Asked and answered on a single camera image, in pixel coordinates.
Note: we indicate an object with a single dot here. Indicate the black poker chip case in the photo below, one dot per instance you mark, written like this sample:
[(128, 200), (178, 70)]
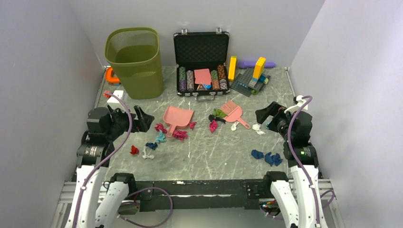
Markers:
[(201, 51)]

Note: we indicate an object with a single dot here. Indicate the magenta paper scrap left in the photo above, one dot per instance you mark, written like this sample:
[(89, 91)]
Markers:
[(160, 127)]

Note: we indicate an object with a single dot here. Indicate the pink card stack in case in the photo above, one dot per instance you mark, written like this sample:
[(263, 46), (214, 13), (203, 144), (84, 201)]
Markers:
[(202, 76)]

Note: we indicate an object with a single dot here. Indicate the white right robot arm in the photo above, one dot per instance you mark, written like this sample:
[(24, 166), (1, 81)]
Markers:
[(298, 199)]

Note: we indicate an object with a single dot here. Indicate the olive green mesh wastebasket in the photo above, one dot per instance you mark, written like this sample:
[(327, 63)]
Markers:
[(134, 55)]

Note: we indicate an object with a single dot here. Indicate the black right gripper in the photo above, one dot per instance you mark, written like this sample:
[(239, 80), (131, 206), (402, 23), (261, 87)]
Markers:
[(272, 109)]

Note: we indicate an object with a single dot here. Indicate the green paper scrap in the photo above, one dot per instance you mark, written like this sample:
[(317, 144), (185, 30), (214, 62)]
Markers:
[(219, 113)]

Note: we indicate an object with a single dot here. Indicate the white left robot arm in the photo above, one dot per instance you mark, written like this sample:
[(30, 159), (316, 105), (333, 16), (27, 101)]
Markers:
[(105, 125)]

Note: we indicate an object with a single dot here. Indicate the dark blue scrap pair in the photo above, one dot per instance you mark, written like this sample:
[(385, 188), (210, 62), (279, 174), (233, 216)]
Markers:
[(257, 154), (273, 159)]

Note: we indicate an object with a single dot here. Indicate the building block assembly on baseplate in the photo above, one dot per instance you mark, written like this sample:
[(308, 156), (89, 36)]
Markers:
[(252, 80)]

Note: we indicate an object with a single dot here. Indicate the yellow tall building block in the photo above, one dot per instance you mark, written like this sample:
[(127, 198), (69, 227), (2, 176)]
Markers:
[(232, 68)]

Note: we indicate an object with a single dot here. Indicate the orange plastic handle object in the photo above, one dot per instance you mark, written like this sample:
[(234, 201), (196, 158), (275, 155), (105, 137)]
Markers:
[(111, 77)]

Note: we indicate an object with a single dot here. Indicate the purple cylinder toy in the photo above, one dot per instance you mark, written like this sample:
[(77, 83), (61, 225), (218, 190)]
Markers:
[(243, 64)]

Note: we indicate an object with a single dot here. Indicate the white paper scrap by brush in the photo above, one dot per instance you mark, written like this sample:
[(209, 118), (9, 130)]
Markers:
[(234, 126)]

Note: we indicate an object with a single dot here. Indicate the white twisted paper scrap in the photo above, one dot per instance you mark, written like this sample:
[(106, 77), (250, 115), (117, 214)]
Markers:
[(145, 155)]

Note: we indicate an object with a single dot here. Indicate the dark blue scrap pair right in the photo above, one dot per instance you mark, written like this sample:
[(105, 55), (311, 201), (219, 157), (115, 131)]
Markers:
[(273, 159)]

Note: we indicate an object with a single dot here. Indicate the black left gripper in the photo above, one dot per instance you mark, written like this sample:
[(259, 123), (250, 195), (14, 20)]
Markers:
[(143, 124)]

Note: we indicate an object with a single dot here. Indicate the dark blue paper scrap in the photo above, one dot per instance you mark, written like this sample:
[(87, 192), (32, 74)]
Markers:
[(152, 146)]

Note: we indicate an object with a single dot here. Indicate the magenta paper scrap centre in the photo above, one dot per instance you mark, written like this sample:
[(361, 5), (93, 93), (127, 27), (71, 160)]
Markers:
[(213, 126)]

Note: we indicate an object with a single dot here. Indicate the light blue paper scrap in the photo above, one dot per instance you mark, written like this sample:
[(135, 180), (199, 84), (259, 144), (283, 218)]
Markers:
[(161, 137)]

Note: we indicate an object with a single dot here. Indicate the pink plastic dustpan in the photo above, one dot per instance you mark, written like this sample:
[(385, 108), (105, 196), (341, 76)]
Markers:
[(176, 118)]

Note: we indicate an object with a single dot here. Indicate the white paper scrap right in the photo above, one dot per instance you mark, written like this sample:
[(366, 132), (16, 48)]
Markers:
[(257, 129)]

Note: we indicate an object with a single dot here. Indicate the dark blue scrap pair left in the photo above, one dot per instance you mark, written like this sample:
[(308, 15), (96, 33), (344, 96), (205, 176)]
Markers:
[(257, 154)]

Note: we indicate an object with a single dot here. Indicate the pink plastic hand brush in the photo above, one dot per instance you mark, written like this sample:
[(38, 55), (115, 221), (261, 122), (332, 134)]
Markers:
[(233, 113)]

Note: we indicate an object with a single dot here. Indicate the magenta paper scrap by handle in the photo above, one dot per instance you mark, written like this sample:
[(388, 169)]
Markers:
[(180, 135)]

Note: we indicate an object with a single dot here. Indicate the black paper scrap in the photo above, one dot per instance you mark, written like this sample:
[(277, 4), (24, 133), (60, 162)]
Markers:
[(216, 118)]

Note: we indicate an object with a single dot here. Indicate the small magenta paper scrap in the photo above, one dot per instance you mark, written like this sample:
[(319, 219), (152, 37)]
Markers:
[(192, 125)]

